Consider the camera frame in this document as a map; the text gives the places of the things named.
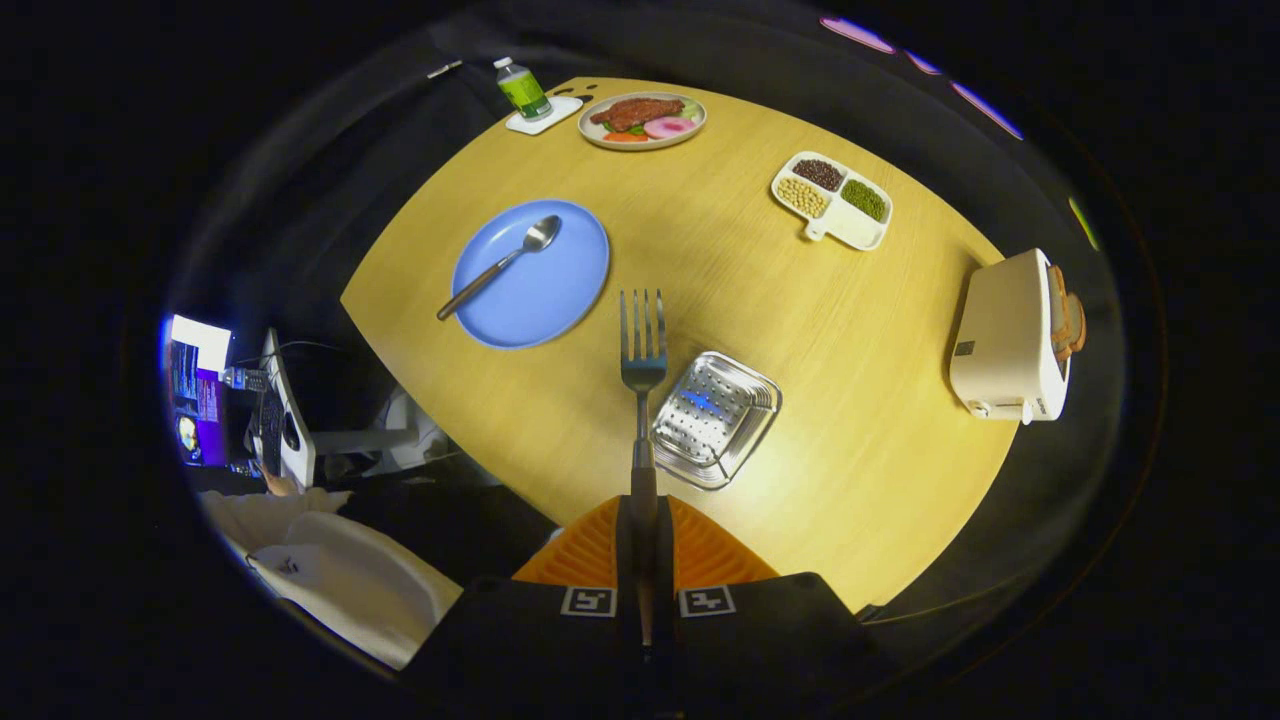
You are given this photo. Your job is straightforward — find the dark red beans portion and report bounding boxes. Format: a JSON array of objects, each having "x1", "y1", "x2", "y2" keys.
[{"x1": 793, "y1": 158, "x2": 846, "y2": 193}]

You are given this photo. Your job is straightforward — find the green beans portion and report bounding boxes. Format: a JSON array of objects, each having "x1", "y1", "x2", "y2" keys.
[{"x1": 840, "y1": 178, "x2": 889, "y2": 223}]

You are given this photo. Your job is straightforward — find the computer monitor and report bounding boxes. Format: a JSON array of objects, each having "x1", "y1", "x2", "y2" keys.
[{"x1": 165, "y1": 315, "x2": 233, "y2": 469}]

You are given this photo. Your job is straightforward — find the white flat device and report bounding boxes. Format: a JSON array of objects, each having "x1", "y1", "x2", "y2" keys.
[{"x1": 258, "y1": 328, "x2": 317, "y2": 489}]

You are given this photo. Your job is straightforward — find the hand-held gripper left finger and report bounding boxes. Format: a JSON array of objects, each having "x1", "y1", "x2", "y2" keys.
[{"x1": 400, "y1": 495, "x2": 643, "y2": 720}]

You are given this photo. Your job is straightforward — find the beige round food plate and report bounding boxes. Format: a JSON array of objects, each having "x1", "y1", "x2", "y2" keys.
[{"x1": 578, "y1": 91, "x2": 708, "y2": 152}]

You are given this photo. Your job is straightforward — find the blue round plate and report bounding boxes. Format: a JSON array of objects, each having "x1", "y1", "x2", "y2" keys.
[{"x1": 451, "y1": 199, "x2": 611, "y2": 350}]

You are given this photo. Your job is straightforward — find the white square coaster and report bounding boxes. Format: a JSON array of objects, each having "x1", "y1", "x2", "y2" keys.
[{"x1": 505, "y1": 95, "x2": 584, "y2": 136}]

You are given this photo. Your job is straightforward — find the pale soy beans portion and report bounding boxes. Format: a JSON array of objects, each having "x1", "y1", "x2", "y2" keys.
[{"x1": 777, "y1": 177, "x2": 830, "y2": 219}]

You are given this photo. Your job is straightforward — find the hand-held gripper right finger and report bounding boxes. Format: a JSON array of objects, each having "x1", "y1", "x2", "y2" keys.
[{"x1": 655, "y1": 495, "x2": 886, "y2": 720}]

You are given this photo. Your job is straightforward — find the white divided dish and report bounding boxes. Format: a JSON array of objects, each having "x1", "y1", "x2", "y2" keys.
[{"x1": 770, "y1": 150, "x2": 894, "y2": 252}]

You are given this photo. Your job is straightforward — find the brown meat piece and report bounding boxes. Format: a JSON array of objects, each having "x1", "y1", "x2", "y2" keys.
[{"x1": 590, "y1": 97, "x2": 686, "y2": 132}]

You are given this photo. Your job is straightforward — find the cream white toaster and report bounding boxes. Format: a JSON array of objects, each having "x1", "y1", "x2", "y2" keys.
[{"x1": 948, "y1": 248, "x2": 1073, "y2": 425}]

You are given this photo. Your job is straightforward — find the metal fork with dark handle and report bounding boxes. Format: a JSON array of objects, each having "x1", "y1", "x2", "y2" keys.
[{"x1": 618, "y1": 289, "x2": 669, "y2": 651}]

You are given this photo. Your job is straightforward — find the metal spoon with dark handle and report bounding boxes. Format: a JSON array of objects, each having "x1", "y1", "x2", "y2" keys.
[{"x1": 436, "y1": 214, "x2": 562, "y2": 322}]

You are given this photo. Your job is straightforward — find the perforated metal basket tray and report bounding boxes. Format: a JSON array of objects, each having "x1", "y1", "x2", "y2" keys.
[{"x1": 650, "y1": 350, "x2": 783, "y2": 491}]

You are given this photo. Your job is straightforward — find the green label plastic bottle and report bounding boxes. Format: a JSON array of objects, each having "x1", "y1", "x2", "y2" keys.
[{"x1": 493, "y1": 56, "x2": 553, "y2": 122}]

